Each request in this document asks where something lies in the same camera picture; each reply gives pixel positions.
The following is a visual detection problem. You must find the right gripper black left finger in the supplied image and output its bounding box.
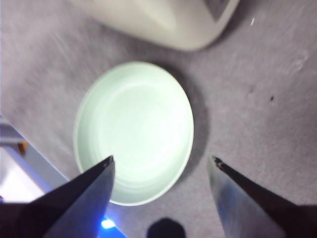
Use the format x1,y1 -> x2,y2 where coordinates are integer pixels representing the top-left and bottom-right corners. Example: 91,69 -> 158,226
0,155 -> 115,238

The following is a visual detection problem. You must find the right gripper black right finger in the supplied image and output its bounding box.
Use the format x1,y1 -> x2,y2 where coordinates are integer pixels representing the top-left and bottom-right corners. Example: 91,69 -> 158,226
207,155 -> 317,238

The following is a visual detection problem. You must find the pale green round plate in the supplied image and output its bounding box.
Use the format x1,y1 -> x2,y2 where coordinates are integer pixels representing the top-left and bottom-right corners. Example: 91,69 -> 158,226
73,61 -> 195,206

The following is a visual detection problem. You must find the cream two-slot toaster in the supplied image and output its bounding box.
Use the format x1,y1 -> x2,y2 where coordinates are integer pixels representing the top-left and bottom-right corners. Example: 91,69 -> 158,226
69,0 -> 241,52

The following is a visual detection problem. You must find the blue glowing indicator light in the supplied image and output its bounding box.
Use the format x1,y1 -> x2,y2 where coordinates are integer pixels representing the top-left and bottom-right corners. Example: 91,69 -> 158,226
101,217 -> 116,230

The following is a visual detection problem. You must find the black rounded camera housing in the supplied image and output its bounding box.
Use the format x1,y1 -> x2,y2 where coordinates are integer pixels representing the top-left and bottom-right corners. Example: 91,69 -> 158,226
147,217 -> 186,238

